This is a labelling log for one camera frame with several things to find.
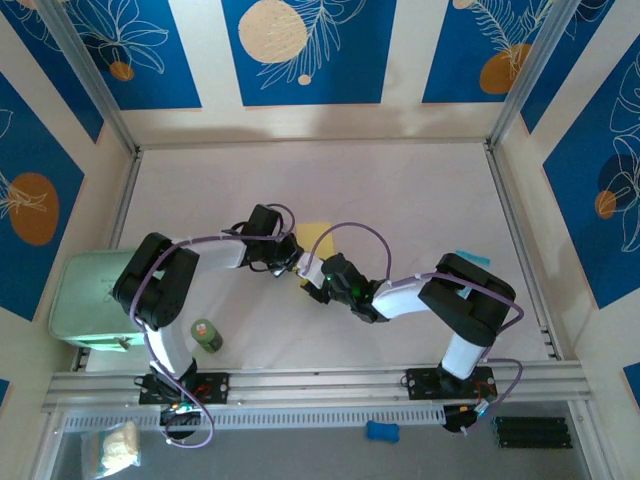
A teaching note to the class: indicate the yellow cloth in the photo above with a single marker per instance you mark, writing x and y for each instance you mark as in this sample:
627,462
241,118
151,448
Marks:
315,240

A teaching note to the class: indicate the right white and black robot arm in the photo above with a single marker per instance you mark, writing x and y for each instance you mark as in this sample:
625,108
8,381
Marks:
470,300

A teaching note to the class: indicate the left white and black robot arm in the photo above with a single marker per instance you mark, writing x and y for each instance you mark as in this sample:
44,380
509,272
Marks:
155,280

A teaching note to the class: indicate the dark green bottle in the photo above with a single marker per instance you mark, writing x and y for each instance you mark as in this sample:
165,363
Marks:
206,336

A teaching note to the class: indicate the teal packet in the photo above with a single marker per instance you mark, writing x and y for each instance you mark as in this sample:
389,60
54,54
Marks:
475,256

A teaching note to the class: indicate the blue sponge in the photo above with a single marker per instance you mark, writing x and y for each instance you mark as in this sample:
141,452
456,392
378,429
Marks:
382,431

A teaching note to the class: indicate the mint green box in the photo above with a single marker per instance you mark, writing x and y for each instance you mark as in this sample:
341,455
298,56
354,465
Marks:
85,300

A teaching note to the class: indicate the black ribbed rack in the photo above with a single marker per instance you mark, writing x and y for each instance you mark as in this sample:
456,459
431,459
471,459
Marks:
532,432

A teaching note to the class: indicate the clear bag with pale contents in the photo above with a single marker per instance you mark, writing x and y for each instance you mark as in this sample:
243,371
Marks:
117,447

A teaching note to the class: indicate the long aluminium mounting rail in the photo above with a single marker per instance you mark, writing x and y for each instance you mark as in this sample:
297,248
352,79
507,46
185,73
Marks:
320,385

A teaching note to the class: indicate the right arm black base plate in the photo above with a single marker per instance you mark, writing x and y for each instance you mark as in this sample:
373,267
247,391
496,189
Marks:
425,384

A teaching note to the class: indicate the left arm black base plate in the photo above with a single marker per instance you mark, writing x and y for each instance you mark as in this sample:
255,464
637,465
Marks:
215,387

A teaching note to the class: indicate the aluminium frame post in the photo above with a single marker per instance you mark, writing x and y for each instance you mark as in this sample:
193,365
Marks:
94,80
529,75

